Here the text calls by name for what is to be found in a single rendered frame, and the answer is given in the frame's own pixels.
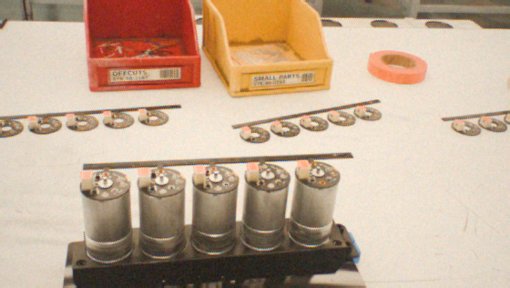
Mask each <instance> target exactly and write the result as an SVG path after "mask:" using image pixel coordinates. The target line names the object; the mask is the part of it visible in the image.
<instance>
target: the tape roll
mask: <svg viewBox="0 0 510 288"><path fill-rule="evenodd" d="M389 65H395V66H400V67H405V68H398V67H391V66H389ZM367 68H368V70H369V73H370V74H371V75H374V76H375V77H377V78H379V79H381V80H385V81H388V82H392V83H396V84H405V85H410V84H416V83H419V82H421V81H423V80H425V74H426V71H427V68H428V65H427V63H426V62H425V61H424V60H423V59H421V58H419V57H418V56H414V55H412V54H408V53H406V52H402V51H397V50H380V51H375V52H373V53H371V54H370V56H369V61H368V66H367Z"/></svg>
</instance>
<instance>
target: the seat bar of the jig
mask: <svg viewBox="0 0 510 288"><path fill-rule="evenodd" d="M289 220H290V218H285V229H284V235H283V242H282V244H281V245H280V246H279V247H278V248H275V249H273V250H269V251H258V250H255V249H252V248H249V247H248V246H246V245H245V244H244V243H243V242H242V241H241V239H240V230H241V221H236V234H235V244H234V246H233V247H232V249H230V250H229V251H228V252H225V253H223V254H204V253H201V252H199V251H197V250H196V249H195V248H194V247H193V246H192V244H191V224H185V248H184V249H183V251H182V252H181V253H180V254H178V255H175V256H173V257H170V258H167V259H156V258H152V257H149V256H146V254H144V253H143V252H142V251H141V250H140V231H139V227H137V228H133V238H134V250H133V252H132V253H131V254H130V255H129V256H128V257H127V258H125V259H123V260H121V261H119V262H112V263H100V262H96V261H94V260H92V259H91V258H89V257H88V255H87V246H86V238H85V232H84V231H83V233H84V240H83V241H79V242H76V241H75V245H74V252H73V260H72V267H71V269H72V275H73V282H74V283H88V282H98V281H108V280H118V279H127V278H138V277H147V276H157V275H167V274H177V273H204V272H214V271H225V270H234V269H243V268H253V267H272V266H282V265H292V264H302V263H311V262H329V261H344V259H345V251H346V245H345V241H344V239H343V237H342V236H341V234H340V232H339V229H338V226H337V224H336V223H335V221H334V219H332V226H331V234H330V239H329V240H328V242H326V243H325V244H323V245H322V246H320V247H305V246H302V245H299V244H298V243H297V242H293V241H292V240H291V238H290V236H289V235H288V227H289Z"/></svg>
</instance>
